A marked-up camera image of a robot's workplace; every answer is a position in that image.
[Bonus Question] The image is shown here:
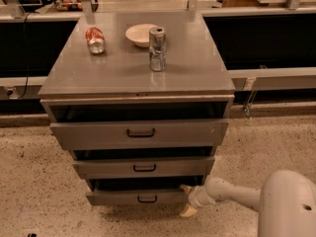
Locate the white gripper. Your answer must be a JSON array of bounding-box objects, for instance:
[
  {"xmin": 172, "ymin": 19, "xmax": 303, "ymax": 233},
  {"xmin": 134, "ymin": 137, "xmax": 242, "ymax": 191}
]
[{"xmin": 180, "ymin": 185, "xmax": 214, "ymax": 218}]

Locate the grey bottom drawer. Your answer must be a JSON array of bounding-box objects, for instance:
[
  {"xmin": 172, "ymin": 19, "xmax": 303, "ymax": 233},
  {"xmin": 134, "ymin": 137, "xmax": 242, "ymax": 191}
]
[{"xmin": 86, "ymin": 175, "xmax": 204, "ymax": 205}]

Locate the grey drawer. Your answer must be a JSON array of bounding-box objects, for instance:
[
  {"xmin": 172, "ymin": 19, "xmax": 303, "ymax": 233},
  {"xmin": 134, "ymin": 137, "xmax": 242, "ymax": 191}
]
[
  {"xmin": 86, "ymin": 175, "xmax": 204, "ymax": 205},
  {"xmin": 50, "ymin": 118, "xmax": 228, "ymax": 150},
  {"xmin": 73, "ymin": 157, "xmax": 214, "ymax": 180}
]

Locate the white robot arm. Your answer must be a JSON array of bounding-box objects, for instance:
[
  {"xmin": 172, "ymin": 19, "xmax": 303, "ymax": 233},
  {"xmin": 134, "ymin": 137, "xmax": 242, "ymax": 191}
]
[{"xmin": 181, "ymin": 170, "xmax": 316, "ymax": 237}]

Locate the grey middle drawer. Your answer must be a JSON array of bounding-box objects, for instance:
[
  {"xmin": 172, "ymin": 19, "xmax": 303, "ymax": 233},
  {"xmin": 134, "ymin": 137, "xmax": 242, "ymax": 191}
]
[{"xmin": 73, "ymin": 157, "xmax": 214, "ymax": 180}]

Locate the grey top drawer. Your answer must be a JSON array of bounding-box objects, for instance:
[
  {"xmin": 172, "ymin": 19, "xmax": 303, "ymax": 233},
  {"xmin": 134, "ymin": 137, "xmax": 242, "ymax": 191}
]
[{"xmin": 50, "ymin": 118, "xmax": 228, "ymax": 150}]

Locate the grey drawer cabinet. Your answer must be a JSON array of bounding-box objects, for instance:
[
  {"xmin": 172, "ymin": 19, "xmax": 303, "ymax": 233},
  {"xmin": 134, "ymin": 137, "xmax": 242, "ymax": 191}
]
[{"xmin": 38, "ymin": 11, "xmax": 236, "ymax": 202}]

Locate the silver upright can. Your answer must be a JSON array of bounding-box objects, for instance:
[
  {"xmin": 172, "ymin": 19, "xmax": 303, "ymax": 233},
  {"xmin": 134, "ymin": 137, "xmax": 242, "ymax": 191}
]
[{"xmin": 149, "ymin": 27, "xmax": 167, "ymax": 72}]

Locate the white bowl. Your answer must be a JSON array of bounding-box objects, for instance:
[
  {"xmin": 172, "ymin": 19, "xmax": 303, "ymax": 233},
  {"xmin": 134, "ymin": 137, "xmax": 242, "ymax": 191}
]
[{"xmin": 125, "ymin": 24, "xmax": 156, "ymax": 48}]

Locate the red soda can lying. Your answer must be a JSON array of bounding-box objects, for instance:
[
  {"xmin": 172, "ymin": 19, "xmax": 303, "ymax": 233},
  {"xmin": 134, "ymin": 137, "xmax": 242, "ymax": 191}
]
[{"xmin": 86, "ymin": 27, "xmax": 106, "ymax": 54}]

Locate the metal bracket on rail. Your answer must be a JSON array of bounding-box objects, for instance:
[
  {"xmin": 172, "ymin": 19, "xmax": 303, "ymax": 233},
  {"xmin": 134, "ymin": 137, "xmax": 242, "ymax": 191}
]
[{"xmin": 243, "ymin": 77, "xmax": 257, "ymax": 119}]

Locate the black cable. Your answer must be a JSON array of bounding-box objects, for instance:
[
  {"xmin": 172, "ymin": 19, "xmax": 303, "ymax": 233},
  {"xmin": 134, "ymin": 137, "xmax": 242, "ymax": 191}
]
[{"xmin": 18, "ymin": 12, "xmax": 36, "ymax": 100}]

